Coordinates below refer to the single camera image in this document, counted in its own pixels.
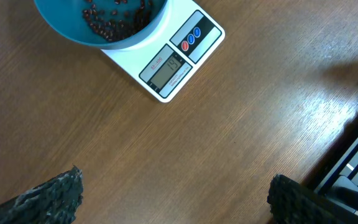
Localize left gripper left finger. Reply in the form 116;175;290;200
0;166;83;224

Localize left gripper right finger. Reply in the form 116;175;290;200
267;174;358;224

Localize white digital kitchen scale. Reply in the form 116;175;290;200
104;0;225;103

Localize beans in teal bowl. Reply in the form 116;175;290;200
81;0;155;42

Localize teal plastic bowl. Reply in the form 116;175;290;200
34;0;169;50

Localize aluminium frame rail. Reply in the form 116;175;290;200
303;114;358;218

